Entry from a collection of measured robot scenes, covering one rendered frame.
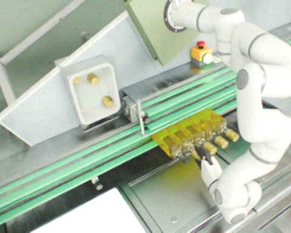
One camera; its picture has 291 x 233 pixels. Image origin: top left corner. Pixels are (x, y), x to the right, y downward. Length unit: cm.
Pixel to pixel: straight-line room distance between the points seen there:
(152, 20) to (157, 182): 64
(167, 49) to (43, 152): 64
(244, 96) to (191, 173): 59
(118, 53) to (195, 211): 68
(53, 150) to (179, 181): 51
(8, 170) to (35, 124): 20
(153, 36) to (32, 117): 56
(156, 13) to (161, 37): 10
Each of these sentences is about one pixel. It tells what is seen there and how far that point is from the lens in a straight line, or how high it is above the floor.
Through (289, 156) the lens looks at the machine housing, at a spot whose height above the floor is 127.
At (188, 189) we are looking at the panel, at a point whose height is 117.
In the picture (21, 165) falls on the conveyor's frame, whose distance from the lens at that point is 119.
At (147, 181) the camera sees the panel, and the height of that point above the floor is 104.
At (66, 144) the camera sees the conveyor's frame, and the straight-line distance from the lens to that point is 120.
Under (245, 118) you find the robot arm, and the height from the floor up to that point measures 139.
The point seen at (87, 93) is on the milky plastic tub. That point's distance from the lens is 119.
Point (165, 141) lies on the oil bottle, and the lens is 116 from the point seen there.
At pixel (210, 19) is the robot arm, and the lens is 102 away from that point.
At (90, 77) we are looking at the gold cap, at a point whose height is 80.
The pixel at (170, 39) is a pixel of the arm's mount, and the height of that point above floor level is 82.
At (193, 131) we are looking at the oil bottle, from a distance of 120.
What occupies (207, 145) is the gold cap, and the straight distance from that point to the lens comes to 116.
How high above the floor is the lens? 176
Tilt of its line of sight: 44 degrees down
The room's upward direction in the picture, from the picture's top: 133 degrees clockwise
